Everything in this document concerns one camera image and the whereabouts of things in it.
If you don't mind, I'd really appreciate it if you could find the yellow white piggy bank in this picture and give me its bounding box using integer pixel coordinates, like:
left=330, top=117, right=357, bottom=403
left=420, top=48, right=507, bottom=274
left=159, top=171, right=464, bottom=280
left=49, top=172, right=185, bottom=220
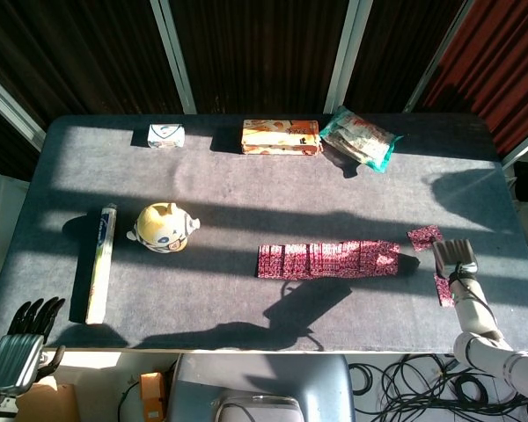
left=126, top=201, right=202, bottom=254

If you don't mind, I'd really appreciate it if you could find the black floor cable tangle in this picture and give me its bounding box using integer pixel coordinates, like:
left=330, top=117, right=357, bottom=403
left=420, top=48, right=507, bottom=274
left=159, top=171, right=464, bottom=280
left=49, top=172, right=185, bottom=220
left=348, top=353, right=528, bottom=422

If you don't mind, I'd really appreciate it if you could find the orange snack box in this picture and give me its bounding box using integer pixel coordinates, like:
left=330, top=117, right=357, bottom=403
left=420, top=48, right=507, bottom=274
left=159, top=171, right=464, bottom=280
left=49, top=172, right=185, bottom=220
left=240, top=119, right=325, bottom=156

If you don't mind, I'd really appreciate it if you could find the dark blue table cloth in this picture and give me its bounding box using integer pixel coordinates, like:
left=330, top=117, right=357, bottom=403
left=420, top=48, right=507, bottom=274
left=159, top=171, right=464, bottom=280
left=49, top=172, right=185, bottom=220
left=0, top=113, right=528, bottom=353

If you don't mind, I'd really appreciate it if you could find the red curtain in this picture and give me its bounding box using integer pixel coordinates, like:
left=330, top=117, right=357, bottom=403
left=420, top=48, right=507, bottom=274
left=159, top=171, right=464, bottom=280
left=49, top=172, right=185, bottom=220
left=417, top=0, right=528, bottom=158

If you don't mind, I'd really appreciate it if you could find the grey robot torso housing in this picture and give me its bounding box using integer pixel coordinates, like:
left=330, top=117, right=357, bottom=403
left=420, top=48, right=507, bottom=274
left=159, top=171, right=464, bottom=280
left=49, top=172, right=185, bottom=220
left=166, top=353, right=356, bottom=422

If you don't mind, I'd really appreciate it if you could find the light grey robot chest cover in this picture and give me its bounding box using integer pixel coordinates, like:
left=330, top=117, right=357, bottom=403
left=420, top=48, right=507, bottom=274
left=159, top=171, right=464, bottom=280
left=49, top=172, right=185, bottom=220
left=214, top=393, right=305, bottom=422

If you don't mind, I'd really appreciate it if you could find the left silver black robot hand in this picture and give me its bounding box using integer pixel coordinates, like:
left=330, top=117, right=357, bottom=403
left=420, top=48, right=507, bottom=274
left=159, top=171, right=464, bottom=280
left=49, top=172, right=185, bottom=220
left=0, top=296, right=67, bottom=399

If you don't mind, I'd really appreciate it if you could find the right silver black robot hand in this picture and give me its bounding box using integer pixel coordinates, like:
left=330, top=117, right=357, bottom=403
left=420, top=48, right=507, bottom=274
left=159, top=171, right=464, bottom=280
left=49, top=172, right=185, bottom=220
left=431, top=238, right=480, bottom=282

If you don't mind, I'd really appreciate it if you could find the small white blue box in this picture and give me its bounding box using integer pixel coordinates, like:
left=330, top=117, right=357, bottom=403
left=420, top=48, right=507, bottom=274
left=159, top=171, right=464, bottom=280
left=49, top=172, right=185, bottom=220
left=147, top=123, right=187, bottom=149

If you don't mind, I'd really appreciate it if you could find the red patterned package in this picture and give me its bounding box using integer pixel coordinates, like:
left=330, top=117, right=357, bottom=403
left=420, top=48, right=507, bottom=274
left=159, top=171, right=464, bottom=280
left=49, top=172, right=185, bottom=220
left=257, top=239, right=401, bottom=280

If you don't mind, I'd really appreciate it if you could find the white window frame post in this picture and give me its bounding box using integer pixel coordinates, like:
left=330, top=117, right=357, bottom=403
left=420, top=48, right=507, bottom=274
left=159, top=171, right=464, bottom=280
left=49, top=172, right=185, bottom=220
left=501, top=130, right=528, bottom=169
left=323, top=0, right=363, bottom=114
left=0, top=65, right=48, bottom=153
left=402, top=0, right=474, bottom=113
left=149, top=0, right=198, bottom=115

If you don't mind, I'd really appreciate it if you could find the green clear snack bag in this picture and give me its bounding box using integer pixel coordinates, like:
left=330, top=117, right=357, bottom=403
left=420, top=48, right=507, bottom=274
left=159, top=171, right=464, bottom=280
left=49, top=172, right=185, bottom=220
left=319, top=105, right=404, bottom=174

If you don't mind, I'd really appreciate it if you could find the dark brown curtain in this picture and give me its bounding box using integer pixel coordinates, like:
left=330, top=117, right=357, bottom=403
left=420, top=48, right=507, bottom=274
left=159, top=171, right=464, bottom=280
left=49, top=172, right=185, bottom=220
left=0, top=0, right=464, bottom=182

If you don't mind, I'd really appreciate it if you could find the long white toothpaste box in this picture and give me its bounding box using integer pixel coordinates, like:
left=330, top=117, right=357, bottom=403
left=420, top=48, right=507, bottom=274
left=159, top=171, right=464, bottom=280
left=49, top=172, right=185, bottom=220
left=84, top=202, right=118, bottom=326

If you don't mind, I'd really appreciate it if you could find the thin black cable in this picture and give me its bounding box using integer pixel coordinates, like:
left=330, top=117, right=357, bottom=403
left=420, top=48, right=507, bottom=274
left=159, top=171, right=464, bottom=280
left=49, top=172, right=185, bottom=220
left=116, top=380, right=143, bottom=422

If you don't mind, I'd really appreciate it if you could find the brown cardboard box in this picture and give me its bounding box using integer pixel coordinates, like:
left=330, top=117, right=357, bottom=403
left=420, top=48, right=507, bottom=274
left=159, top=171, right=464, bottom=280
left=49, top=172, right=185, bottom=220
left=16, top=382, right=78, bottom=422

